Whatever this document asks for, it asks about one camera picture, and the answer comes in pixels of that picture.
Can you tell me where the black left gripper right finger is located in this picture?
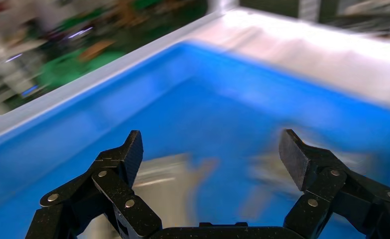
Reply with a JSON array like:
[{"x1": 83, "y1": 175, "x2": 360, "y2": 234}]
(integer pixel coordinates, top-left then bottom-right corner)
[{"x1": 278, "y1": 128, "x2": 390, "y2": 239}]

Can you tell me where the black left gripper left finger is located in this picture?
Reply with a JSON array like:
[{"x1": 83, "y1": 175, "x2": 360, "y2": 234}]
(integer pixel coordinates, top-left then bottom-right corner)
[{"x1": 24, "y1": 129, "x2": 163, "y2": 239}]

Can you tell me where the silver sheet metal part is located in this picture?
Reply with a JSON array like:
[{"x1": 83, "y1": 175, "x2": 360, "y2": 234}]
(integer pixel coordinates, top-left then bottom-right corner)
[
  {"x1": 241, "y1": 145, "x2": 377, "y2": 219},
  {"x1": 79, "y1": 153, "x2": 219, "y2": 239}
]

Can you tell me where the blue plastic bin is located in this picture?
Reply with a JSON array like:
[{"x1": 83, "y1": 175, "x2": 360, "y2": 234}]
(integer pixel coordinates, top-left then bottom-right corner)
[{"x1": 0, "y1": 41, "x2": 390, "y2": 239}]

